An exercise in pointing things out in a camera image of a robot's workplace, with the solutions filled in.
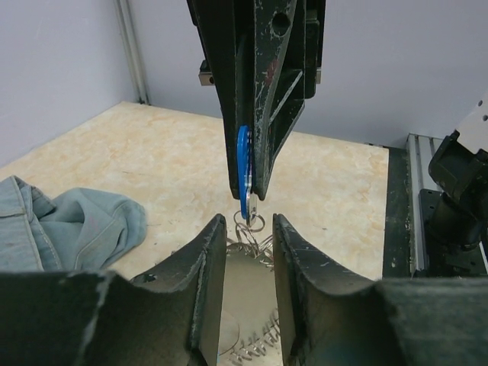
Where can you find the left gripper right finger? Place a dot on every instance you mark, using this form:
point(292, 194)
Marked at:
point(329, 315)

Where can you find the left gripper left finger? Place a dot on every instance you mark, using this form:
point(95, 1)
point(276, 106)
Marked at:
point(167, 315)

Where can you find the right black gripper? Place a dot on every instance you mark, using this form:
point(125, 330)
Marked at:
point(260, 50)

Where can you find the bunch of keys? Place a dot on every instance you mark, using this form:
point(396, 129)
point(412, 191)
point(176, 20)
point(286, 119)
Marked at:
point(249, 326)

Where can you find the blue key tag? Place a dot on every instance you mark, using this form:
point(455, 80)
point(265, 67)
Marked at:
point(247, 199)

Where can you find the blue denim shirt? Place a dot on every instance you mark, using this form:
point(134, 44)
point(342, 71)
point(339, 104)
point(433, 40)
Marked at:
point(81, 229)

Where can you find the right aluminium corner post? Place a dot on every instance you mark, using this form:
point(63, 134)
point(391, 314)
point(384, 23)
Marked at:
point(132, 50)

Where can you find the aluminium frame rail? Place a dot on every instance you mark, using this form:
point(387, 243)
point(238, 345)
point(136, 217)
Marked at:
point(420, 150)

